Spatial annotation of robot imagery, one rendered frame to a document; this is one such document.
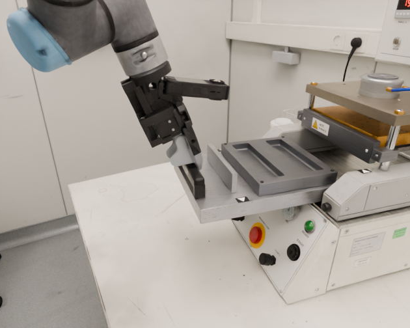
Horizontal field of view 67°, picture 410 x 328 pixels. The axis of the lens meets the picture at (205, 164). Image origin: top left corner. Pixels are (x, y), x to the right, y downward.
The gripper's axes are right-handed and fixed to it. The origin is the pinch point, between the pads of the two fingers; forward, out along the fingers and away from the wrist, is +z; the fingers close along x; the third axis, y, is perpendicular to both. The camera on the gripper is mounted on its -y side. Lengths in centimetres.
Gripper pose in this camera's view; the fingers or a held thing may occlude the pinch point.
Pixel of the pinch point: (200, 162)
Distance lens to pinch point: 61.2
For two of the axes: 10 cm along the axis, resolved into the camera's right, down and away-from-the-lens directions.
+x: 3.0, 4.2, -8.6
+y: -9.0, 4.3, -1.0
